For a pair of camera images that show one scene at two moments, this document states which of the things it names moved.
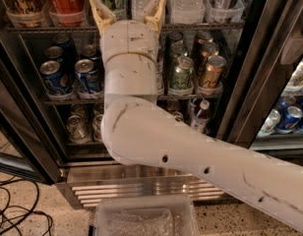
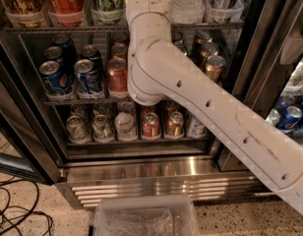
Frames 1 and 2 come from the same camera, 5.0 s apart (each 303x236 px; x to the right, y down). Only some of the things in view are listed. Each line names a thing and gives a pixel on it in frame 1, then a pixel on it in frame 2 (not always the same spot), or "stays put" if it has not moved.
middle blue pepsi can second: x=89 y=52 stays put
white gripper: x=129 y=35 → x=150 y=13
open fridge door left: x=25 y=143 stays put
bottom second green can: x=96 y=128 stays put
